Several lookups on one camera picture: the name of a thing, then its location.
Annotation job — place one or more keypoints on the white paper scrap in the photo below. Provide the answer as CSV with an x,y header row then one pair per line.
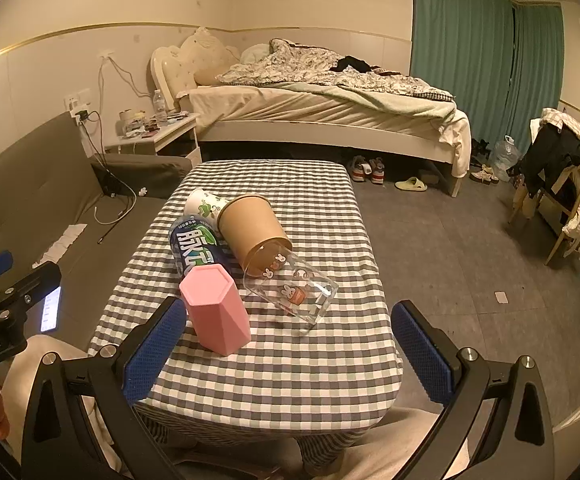
x,y
500,297

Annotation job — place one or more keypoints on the floral quilt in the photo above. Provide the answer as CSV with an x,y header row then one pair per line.
x,y
300,65

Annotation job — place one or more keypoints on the green slipper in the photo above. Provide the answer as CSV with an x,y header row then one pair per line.
x,y
410,184

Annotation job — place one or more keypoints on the black clothes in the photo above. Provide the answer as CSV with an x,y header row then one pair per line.
x,y
352,63

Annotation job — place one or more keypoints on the brown paper cup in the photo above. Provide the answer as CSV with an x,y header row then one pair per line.
x,y
250,225

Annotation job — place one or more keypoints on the person's leg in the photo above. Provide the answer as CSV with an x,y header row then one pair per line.
x,y
394,445
17,357

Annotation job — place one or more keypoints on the black jacket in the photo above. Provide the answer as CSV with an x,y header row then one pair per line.
x,y
554,155

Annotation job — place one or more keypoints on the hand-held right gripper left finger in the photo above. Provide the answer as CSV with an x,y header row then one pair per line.
x,y
154,352

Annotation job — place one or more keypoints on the grey sneaker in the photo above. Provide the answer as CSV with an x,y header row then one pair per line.
x,y
377,171
359,169

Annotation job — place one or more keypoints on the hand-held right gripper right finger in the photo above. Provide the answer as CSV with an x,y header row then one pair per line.
x,y
423,355

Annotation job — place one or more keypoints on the white nightstand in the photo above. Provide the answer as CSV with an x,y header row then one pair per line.
x,y
170,135

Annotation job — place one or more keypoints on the checkered tablecloth table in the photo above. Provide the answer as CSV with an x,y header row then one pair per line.
x,y
295,375

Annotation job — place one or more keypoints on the light patterned cloth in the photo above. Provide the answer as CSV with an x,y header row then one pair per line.
x,y
567,120

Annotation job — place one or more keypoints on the pink hexagonal cup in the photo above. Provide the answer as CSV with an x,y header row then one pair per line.
x,y
215,310

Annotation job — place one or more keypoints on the clear water bottle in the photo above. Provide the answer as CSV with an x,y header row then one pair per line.
x,y
159,107

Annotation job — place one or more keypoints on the person's left leg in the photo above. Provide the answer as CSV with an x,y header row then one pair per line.
x,y
17,357

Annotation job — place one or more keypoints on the blue drink bottle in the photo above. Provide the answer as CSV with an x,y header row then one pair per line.
x,y
195,250

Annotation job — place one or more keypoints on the white bed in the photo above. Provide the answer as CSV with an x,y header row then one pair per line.
x,y
320,115

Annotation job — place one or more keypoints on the white green-printed paper cup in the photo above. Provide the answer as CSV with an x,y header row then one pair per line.
x,y
202,205

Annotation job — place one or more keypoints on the person's right leg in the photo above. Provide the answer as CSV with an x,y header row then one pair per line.
x,y
394,445

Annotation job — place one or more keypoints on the lit smartphone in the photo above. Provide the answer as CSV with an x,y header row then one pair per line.
x,y
51,310

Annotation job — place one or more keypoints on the white tissue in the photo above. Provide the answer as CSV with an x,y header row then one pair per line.
x,y
62,242

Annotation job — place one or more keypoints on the green curtain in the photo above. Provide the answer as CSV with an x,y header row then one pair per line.
x,y
459,25
539,55

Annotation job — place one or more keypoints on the large water jug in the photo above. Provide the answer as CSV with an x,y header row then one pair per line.
x,y
504,157

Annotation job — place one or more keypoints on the cream pillow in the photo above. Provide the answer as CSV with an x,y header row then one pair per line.
x,y
205,57

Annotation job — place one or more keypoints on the clear printed glass cup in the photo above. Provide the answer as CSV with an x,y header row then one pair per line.
x,y
290,290

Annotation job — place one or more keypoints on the grey sofa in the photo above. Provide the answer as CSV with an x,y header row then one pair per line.
x,y
20,185

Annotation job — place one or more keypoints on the wooden chair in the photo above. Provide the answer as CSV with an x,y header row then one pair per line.
x,y
572,220

